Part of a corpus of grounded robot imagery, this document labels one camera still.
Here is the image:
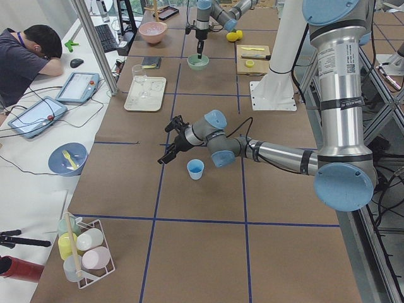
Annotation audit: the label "teach pendant tablet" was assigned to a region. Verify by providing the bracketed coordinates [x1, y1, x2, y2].
[56, 72, 100, 104]
[8, 96, 68, 139]

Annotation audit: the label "yellow plastic knife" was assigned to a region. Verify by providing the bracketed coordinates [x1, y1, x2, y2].
[241, 47, 265, 51]

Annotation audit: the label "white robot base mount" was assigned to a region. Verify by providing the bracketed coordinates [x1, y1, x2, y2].
[250, 0, 307, 111]

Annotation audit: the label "green clamp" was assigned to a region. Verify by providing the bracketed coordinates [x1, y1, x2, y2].
[64, 40, 79, 52]

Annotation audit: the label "clear cup in rack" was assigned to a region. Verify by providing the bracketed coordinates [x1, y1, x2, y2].
[63, 255, 82, 282]

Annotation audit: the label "black tray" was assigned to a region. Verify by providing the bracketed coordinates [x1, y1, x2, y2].
[157, 6, 179, 21]

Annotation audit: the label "wooden rack handle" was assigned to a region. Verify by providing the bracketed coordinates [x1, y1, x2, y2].
[64, 212, 82, 280]

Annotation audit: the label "red cylinder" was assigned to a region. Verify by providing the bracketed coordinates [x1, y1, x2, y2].
[1, 256, 44, 283]

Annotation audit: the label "white cup in rack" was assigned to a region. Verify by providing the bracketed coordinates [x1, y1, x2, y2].
[76, 228, 104, 251]

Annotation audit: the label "green bowl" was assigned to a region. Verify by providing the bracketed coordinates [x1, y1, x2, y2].
[187, 54, 209, 71]

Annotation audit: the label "near teach pendant tablet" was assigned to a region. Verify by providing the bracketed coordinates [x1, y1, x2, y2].
[8, 96, 68, 139]

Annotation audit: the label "yellow plastic fork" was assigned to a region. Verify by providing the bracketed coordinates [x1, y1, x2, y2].
[62, 150, 78, 170]

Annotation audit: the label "yellow cup in rack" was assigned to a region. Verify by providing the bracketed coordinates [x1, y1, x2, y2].
[57, 232, 73, 260]

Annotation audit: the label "yellow lemon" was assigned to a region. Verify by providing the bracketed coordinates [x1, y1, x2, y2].
[226, 32, 239, 42]

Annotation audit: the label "light blue plastic cup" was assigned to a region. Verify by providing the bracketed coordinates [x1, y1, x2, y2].
[186, 159, 205, 181]

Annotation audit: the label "black keyboard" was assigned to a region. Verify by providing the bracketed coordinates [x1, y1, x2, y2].
[95, 24, 117, 53]

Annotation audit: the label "clear wine glass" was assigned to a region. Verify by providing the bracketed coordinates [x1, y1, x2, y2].
[132, 64, 149, 98]

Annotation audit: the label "far teach pendant tablet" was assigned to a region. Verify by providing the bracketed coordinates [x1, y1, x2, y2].
[56, 72, 100, 104]

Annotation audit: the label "steel muddler with black tip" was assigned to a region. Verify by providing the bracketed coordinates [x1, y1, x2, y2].
[241, 54, 271, 61]

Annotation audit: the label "pink cup in rack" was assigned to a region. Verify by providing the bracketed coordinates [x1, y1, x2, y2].
[82, 246, 110, 270]

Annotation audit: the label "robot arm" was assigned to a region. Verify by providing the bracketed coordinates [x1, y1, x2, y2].
[159, 1, 377, 211]
[186, 0, 258, 59]

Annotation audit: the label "pink bowl with ice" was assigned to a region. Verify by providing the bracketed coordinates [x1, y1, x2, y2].
[138, 21, 168, 44]

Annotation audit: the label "black computer mouse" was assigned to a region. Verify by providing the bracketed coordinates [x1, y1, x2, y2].
[69, 58, 84, 69]

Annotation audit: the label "black tripod handle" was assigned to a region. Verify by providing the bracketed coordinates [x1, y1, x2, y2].
[1, 229, 52, 249]

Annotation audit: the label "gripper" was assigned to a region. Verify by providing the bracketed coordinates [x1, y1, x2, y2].
[185, 20, 210, 59]
[157, 115, 203, 164]

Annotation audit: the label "wooden cutting board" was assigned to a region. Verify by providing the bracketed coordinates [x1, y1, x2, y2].
[236, 45, 271, 74]

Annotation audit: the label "cream bear tray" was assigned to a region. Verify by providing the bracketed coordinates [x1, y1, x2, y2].
[124, 76, 167, 112]

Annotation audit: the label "half lemon slice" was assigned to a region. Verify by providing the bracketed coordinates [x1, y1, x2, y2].
[244, 60, 254, 68]

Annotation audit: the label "aluminium frame post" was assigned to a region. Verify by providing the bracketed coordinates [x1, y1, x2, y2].
[71, 0, 118, 96]

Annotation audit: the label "green cup in rack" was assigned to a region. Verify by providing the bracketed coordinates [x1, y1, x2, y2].
[57, 215, 81, 236]

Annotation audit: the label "sleeping person in grey shirt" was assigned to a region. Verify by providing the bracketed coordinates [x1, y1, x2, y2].
[1, 25, 63, 111]

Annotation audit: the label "white wire cup rack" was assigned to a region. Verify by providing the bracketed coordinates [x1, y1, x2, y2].
[57, 212, 116, 289]

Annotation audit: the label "blue bowl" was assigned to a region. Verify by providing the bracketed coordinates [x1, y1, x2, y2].
[48, 142, 88, 177]

